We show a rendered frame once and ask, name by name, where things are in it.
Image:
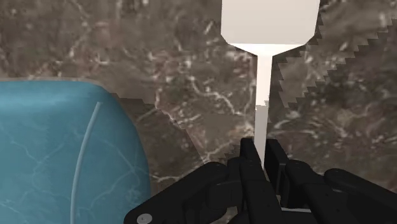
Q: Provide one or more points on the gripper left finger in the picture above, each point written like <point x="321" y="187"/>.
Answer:
<point x="214" y="189"/>

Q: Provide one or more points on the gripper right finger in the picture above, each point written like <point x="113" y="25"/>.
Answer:
<point x="325" y="192"/>

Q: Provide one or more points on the white spatula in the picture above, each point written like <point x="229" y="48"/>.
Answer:
<point x="269" y="24"/>

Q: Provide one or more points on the blue marbled bowl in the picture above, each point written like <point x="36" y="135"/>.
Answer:
<point x="46" y="149"/>

